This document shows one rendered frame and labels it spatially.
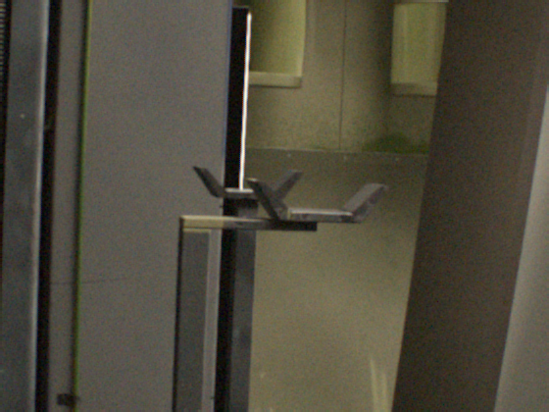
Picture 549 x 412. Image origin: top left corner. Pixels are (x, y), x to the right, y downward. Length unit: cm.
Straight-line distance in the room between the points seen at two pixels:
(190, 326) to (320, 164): 255
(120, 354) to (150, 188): 18
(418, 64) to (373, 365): 76
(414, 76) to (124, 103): 180
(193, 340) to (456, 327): 131
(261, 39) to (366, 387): 89
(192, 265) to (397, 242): 250
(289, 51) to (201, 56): 162
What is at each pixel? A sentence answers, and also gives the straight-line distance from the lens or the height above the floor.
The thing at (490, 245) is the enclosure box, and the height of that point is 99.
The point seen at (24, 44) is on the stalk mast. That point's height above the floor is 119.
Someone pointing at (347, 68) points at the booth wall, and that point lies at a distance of 323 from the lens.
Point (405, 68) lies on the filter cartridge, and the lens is 299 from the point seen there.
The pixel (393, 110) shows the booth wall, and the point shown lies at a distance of 327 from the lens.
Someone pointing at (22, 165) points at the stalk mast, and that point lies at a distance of 72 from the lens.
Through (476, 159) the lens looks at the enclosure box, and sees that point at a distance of 190.
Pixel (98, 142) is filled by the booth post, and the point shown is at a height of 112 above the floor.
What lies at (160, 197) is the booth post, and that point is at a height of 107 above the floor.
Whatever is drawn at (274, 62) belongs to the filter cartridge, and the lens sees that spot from 282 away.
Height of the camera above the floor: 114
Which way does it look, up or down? 3 degrees down
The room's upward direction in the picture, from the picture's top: 3 degrees clockwise
